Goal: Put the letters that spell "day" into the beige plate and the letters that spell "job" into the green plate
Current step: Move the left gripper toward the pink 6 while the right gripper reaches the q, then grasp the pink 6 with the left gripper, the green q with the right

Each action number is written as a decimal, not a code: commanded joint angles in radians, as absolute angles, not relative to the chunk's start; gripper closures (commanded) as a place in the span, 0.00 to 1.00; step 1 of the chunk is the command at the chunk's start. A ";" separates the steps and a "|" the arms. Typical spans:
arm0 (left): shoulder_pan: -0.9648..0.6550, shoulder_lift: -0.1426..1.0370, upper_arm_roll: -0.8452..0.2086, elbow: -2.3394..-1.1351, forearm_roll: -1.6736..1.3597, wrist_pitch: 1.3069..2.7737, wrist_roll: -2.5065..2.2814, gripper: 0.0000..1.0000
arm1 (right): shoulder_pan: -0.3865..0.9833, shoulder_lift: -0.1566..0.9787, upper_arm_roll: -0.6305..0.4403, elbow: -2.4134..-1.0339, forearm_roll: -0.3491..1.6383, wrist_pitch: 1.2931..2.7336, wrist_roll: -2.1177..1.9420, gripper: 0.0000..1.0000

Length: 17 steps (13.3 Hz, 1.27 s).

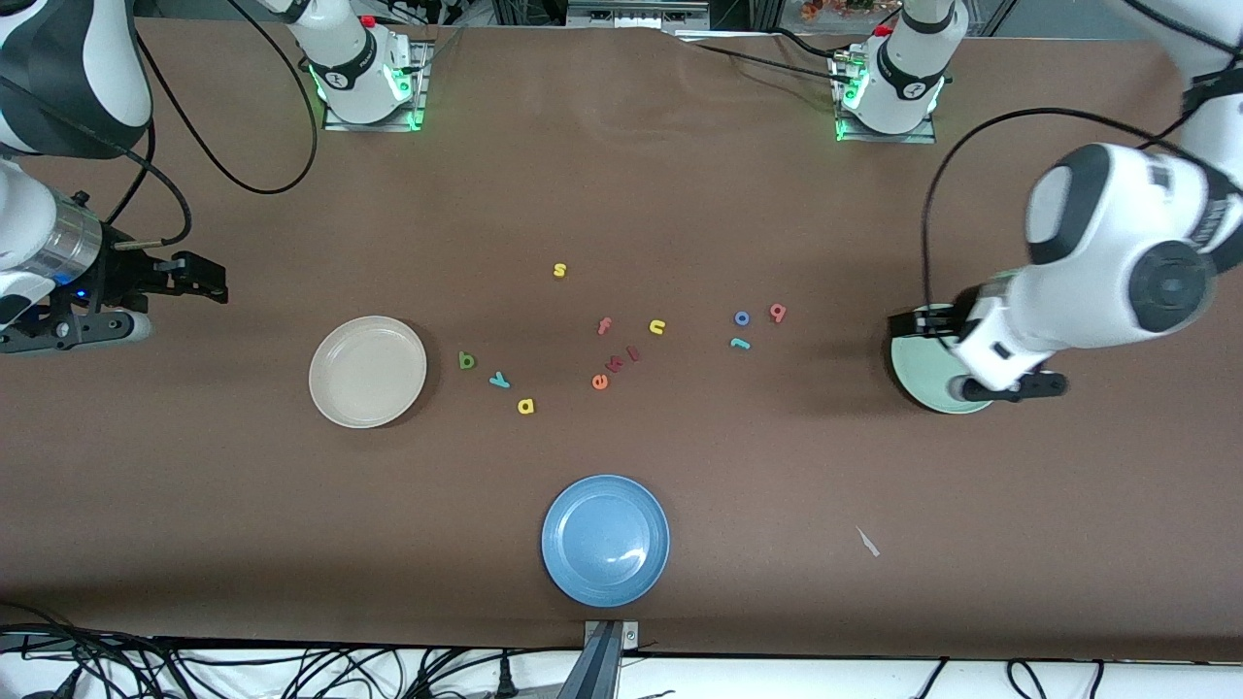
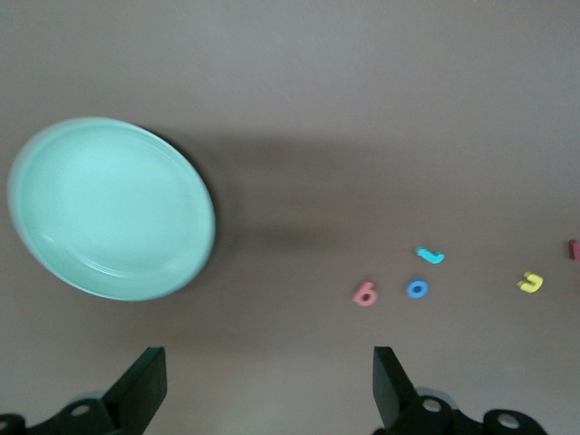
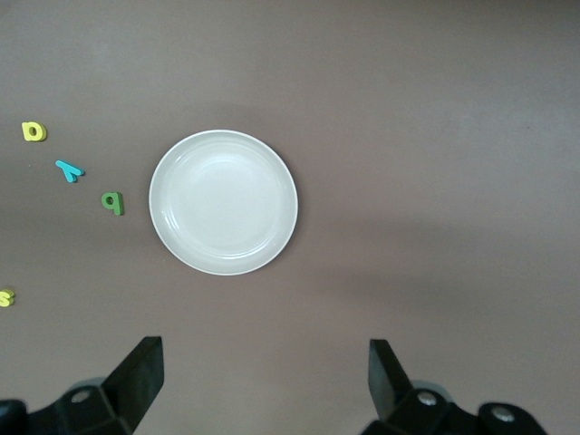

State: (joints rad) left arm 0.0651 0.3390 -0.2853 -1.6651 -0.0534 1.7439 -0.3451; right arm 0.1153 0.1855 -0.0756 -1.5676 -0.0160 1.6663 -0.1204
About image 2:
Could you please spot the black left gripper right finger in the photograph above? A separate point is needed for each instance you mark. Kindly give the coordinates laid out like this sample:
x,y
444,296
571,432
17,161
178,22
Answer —
x,y
394,399

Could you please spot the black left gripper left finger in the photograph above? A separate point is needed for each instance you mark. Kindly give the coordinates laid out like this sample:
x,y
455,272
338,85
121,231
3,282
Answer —
x,y
131,399

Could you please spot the blue foam letter o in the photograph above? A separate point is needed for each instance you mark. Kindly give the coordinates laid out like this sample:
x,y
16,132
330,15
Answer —
x,y
409,288

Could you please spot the pink foam letter g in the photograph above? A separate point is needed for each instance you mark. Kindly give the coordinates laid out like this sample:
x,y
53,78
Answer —
x,y
365,286

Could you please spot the teal foam letter j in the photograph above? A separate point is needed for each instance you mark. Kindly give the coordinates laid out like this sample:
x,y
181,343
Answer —
x,y
432,258

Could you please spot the yellow foam letter u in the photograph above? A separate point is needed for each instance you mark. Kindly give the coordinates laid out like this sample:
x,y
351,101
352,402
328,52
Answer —
x,y
534,286

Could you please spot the pale green round plate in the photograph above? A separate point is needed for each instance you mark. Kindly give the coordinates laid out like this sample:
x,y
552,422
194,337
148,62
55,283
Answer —
x,y
109,208

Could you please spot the red foam letter l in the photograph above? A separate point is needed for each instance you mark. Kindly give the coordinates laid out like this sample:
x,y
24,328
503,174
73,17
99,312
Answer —
x,y
574,250

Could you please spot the brown table cover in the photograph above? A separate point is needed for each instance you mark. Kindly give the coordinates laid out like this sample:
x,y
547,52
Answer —
x,y
362,90

